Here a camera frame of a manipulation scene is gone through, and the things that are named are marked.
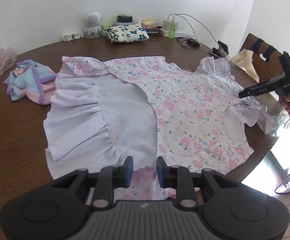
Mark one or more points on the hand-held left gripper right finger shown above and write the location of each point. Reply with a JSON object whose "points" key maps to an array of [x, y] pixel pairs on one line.
{"points": [[160, 172]]}

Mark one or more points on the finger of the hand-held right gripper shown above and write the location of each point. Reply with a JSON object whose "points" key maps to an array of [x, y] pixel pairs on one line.
{"points": [[247, 92]]}

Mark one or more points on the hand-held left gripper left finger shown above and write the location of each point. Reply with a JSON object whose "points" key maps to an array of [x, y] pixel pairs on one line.
{"points": [[128, 172]]}

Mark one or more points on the pink floral dress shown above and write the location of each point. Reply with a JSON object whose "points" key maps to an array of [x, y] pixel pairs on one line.
{"points": [[185, 100]]}

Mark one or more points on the cream cloth bag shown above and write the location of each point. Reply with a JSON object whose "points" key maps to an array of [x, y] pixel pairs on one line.
{"points": [[246, 62]]}

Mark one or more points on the wooden chair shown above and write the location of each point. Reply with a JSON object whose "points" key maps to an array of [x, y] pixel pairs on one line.
{"points": [[267, 52]]}

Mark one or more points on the phone on stand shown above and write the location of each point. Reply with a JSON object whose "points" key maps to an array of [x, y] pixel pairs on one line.
{"points": [[221, 50]]}

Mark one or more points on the white power strip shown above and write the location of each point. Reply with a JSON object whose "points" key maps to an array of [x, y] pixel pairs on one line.
{"points": [[185, 33]]}

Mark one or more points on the green spray bottle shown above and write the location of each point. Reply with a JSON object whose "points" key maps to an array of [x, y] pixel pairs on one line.
{"points": [[172, 28]]}

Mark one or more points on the white charger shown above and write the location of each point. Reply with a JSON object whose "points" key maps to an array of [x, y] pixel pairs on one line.
{"points": [[166, 23]]}

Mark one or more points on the folded cream teal-flower cloth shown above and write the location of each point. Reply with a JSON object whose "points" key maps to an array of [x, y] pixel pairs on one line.
{"points": [[126, 33]]}

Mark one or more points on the pastel blue pink cloth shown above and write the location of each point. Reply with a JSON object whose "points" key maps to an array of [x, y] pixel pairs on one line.
{"points": [[27, 82]]}

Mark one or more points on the small black box device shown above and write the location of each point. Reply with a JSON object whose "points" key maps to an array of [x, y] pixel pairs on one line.
{"points": [[125, 18]]}

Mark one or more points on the white plastic clip holder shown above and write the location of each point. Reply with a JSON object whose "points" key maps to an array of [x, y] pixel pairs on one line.
{"points": [[72, 36]]}

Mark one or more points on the white robot speaker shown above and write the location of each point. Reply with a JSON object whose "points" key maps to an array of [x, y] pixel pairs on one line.
{"points": [[93, 22]]}

